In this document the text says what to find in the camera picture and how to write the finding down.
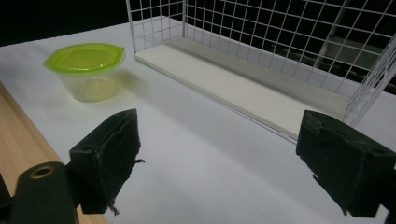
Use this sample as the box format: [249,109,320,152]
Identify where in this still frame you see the clear container with green lid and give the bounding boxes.
[43,42,127,103]

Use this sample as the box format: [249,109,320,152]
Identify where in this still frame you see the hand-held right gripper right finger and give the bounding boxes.
[295,109,396,218]

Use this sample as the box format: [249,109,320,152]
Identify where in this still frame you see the white wire rack shelf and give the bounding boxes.
[125,0,396,145]

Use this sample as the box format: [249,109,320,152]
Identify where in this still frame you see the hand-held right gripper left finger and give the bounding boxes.
[68,108,146,217]

